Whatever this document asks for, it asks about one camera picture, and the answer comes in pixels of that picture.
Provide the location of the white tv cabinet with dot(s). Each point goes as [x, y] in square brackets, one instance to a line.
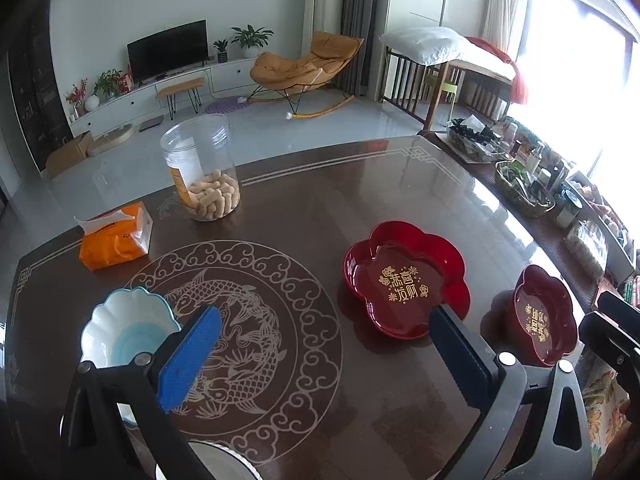
[221, 80]

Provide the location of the wooden crib bed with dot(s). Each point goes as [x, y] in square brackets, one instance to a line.
[484, 86]

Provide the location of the potted green plant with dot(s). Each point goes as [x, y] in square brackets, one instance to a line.
[251, 40]

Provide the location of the bag of biscuits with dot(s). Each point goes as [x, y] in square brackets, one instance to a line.
[587, 244]

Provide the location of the clear plastic snack jar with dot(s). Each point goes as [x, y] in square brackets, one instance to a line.
[198, 155]

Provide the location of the white pillow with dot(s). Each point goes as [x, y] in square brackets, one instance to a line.
[426, 45]

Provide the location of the tray of dark items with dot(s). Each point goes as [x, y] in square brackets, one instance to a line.
[475, 141]

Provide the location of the black flat television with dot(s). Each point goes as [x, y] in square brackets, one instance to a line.
[168, 50]

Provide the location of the purple floor mat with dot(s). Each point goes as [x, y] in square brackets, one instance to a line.
[227, 105]

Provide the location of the orange rocking lounge chair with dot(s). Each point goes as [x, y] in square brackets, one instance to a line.
[282, 79]

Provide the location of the floral sofa cover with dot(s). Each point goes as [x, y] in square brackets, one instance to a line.
[603, 396]

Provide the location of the red flower vase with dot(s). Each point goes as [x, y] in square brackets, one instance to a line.
[76, 98]

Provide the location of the small red flower plate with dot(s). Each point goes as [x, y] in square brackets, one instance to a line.
[540, 323]

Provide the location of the red blanket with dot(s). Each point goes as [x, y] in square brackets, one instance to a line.
[519, 94]

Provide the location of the small wooden bench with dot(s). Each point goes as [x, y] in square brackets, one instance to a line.
[190, 87]

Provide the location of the cardboard box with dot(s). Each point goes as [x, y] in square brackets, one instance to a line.
[71, 154]

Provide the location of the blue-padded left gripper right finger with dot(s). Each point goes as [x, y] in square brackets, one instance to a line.
[555, 441]

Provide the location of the blue-rimmed scalloped white bowl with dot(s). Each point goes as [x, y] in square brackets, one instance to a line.
[129, 321]

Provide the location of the white lidded jar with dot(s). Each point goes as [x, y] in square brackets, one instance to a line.
[568, 205]

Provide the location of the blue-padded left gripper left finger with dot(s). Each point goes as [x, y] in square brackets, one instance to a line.
[94, 441]

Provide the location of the green plastic stool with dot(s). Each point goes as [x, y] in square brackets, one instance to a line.
[449, 91]

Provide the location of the orange tissue pack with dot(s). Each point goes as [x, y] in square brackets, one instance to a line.
[120, 236]

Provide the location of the white ribbed round bowl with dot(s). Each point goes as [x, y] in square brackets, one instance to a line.
[211, 461]

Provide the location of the large red flower plate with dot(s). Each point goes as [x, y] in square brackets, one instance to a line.
[401, 273]

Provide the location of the glass bowl of snacks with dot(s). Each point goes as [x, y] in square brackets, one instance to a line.
[522, 191]

